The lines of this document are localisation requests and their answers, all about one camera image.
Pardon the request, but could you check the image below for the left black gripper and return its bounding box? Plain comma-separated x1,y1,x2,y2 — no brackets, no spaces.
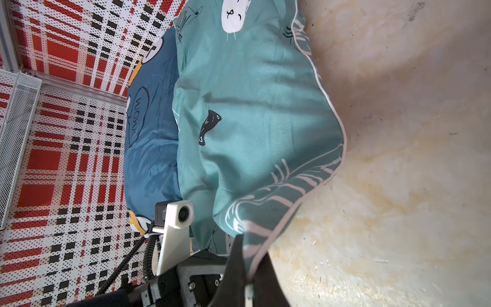
141,251,227,306

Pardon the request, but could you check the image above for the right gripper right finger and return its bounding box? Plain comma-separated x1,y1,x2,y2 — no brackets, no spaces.
253,253,290,307

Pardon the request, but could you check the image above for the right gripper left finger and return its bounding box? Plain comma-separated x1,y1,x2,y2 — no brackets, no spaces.
209,235,246,307

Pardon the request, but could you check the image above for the blue cartoon pillowcase pillow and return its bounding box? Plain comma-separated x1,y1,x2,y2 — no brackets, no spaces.
124,28,182,234

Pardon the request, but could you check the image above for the green cat pillowcase pillow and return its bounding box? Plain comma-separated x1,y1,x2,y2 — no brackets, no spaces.
173,1,347,279

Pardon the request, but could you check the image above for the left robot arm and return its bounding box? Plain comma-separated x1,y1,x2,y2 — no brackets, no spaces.
70,250,227,307

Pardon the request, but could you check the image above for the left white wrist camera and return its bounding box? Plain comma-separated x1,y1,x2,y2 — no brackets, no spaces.
153,200,194,276

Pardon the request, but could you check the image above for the white wire mesh basket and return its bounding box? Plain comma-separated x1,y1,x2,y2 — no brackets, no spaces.
1,74,42,230

